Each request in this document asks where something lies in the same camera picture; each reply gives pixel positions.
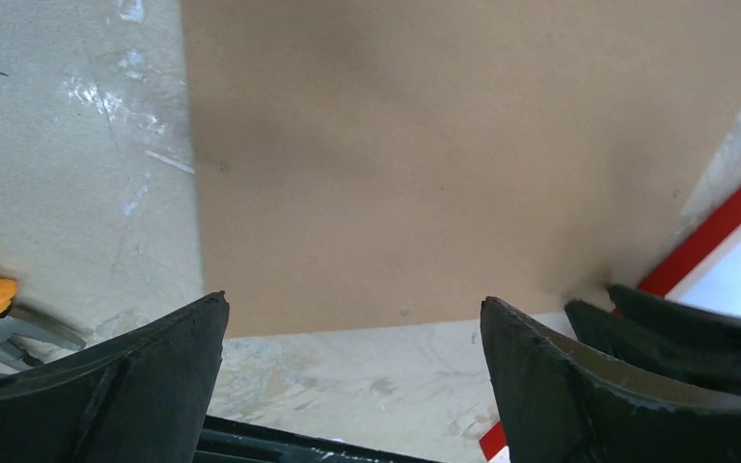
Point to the red picture frame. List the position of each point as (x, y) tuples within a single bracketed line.
[(688, 254)]

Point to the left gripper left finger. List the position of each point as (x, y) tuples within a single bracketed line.
[(139, 397)]

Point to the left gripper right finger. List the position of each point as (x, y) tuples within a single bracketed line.
[(562, 401)]

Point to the brown cardboard backing board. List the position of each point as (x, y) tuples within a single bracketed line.
[(366, 164)]

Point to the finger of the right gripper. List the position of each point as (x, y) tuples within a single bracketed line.
[(625, 340), (685, 325)]

